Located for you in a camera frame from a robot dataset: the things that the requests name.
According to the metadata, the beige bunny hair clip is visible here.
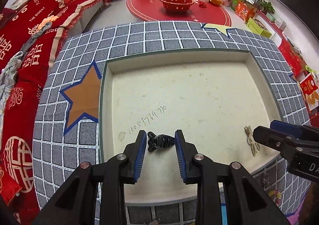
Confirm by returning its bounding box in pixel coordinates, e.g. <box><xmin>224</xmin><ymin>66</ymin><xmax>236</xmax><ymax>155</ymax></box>
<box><xmin>244</xmin><ymin>126</ymin><xmax>261</xmax><ymax>157</ymax></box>

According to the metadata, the grey patterned cloth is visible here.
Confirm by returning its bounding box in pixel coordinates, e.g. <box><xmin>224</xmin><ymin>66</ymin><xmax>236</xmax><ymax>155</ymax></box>
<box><xmin>1</xmin><ymin>22</ymin><xmax>52</xmax><ymax>129</ymax></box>

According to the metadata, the red gift box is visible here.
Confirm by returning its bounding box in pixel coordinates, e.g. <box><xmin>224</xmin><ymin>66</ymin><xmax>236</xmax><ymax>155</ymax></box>
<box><xmin>279</xmin><ymin>39</ymin><xmax>305</xmax><ymax>76</ymax></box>

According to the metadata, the red colander basket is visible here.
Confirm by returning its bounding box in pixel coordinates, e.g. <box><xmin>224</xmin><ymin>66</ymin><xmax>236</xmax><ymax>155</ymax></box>
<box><xmin>160</xmin><ymin>0</ymin><xmax>194</xmax><ymax>14</ymax></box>

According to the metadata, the red sofa cover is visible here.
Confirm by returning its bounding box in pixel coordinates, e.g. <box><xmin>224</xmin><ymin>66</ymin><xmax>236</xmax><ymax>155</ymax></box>
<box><xmin>1</xmin><ymin>0</ymin><xmax>110</xmax><ymax>224</ymax></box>

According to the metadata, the red waffle snack box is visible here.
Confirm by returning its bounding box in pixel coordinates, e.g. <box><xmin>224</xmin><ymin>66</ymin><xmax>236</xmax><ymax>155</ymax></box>
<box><xmin>299</xmin><ymin>73</ymin><xmax>319</xmax><ymax>111</ymax></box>

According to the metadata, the green yellow box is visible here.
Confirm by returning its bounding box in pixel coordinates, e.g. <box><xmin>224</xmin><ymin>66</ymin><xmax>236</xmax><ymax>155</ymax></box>
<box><xmin>246</xmin><ymin>18</ymin><xmax>272</xmax><ymax>38</ymax></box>

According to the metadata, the black claw hair clip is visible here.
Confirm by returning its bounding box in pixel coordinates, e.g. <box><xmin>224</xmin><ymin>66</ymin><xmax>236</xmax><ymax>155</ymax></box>
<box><xmin>147</xmin><ymin>131</ymin><xmax>175</xmax><ymax>152</ymax></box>

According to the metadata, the shallow cream tray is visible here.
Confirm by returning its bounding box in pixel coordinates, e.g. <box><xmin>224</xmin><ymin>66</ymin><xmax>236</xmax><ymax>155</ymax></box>
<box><xmin>98</xmin><ymin>48</ymin><xmax>285</xmax><ymax>206</ymax></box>

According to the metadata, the red round rug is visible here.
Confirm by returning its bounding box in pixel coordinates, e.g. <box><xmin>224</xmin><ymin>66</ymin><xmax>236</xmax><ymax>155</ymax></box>
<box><xmin>126</xmin><ymin>0</ymin><xmax>231</xmax><ymax>27</ymax></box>

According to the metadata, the potted green plant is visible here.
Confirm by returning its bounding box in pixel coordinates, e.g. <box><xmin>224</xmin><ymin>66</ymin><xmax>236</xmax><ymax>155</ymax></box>
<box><xmin>256</xmin><ymin>0</ymin><xmax>275</xmax><ymax>15</ymax></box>

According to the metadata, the grey checkered tablecloth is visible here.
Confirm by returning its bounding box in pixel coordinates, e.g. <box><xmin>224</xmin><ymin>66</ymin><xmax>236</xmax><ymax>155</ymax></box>
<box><xmin>32</xmin><ymin>21</ymin><xmax>310</xmax><ymax>224</ymax></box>

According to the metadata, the colourful beaded bracelet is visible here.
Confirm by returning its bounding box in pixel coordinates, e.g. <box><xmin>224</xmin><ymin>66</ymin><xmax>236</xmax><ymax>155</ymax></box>
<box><xmin>268</xmin><ymin>189</ymin><xmax>284</xmax><ymax>207</ymax></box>

